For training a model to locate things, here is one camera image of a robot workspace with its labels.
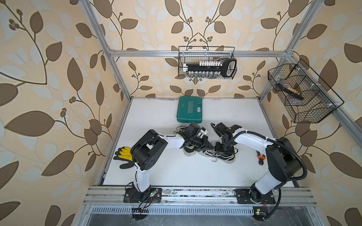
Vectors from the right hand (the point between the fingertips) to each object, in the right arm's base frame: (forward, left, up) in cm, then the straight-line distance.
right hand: (220, 154), depth 87 cm
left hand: (+3, +5, +7) cm, 9 cm away
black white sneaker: (+2, +19, +2) cm, 19 cm away
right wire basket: (+15, -44, +32) cm, 56 cm away
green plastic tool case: (+36, +17, +3) cm, 40 cm away
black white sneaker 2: (-1, +5, +5) cm, 7 cm away
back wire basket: (+54, +21, +33) cm, 67 cm away
